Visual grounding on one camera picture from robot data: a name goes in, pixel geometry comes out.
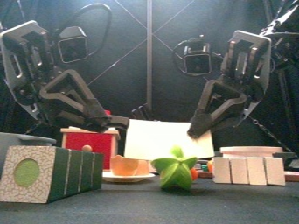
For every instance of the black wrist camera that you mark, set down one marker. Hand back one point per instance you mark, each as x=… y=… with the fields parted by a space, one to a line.
x=72 y=46
x=198 y=62

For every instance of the white wooden blocks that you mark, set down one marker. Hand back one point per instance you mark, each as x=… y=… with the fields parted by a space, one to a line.
x=248 y=151

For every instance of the white toy slice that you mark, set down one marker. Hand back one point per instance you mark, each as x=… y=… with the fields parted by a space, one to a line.
x=256 y=172
x=238 y=172
x=275 y=172
x=222 y=171

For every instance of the green toy starfruit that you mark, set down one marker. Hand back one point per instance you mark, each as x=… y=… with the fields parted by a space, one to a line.
x=175 y=172

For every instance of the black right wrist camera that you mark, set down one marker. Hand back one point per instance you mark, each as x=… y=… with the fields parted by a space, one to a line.
x=198 y=62

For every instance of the green striped sushi roll block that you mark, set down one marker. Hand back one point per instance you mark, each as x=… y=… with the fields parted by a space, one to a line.
x=54 y=175

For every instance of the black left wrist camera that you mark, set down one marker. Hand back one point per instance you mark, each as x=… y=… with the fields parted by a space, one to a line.
x=72 y=46

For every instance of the red wooden toy cabinet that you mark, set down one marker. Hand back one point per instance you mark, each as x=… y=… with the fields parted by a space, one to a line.
x=95 y=144

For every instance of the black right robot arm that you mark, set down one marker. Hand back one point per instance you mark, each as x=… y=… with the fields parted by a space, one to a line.
x=286 y=73

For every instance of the pale pink tray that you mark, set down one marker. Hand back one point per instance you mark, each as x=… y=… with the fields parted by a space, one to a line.
x=291 y=176

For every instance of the white round plate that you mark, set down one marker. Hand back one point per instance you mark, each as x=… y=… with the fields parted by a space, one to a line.
x=124 y=178

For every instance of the orange toy carrot green top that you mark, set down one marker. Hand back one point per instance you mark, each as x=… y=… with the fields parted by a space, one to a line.
x=210 y=165

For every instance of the small orange toy piece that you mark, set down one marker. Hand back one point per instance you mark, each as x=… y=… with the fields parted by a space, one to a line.
x=194 y=174

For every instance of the grey vertical frame pole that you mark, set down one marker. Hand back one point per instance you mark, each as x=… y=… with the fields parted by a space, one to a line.
x=150 y=43

